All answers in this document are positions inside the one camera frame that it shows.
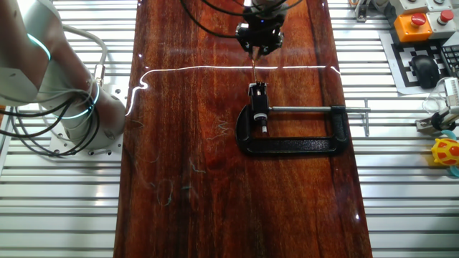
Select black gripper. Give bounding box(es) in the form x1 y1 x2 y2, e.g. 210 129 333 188
236 13 284 57

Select black C-clamp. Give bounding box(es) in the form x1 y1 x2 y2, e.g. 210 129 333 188
235 98 372 157

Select black white marker sheet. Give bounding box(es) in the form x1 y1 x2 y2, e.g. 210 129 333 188
379 30 459 96

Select grey button box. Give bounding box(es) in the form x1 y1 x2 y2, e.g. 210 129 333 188
427 0 455 12
389 0 430 16

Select red emergency stop button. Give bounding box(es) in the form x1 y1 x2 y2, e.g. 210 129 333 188
393 12 434 43

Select glossy brown wood board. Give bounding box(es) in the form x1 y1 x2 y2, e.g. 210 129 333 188
113 0 374 258

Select black computer mouse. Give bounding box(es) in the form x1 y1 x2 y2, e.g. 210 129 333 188
410 54 441 90

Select grey emergency stop box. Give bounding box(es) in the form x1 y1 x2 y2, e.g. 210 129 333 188
426 9 459 39

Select black keyboard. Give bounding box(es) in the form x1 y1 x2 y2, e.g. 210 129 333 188
440 42 459 78

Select yellow orange toy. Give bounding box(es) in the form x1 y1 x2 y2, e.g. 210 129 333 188
430 129 459 178

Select metal corner bracket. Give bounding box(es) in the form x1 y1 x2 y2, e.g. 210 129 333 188
354 0 372 23

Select grey cable with metal connector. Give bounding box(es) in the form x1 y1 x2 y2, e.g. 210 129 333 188
57 23 108 87

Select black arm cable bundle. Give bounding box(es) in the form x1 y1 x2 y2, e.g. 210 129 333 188
0 89 102 157

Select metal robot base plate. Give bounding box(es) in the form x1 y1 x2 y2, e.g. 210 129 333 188
48 84 126 162

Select silver depth camera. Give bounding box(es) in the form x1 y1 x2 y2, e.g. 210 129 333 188
443 77 459 115

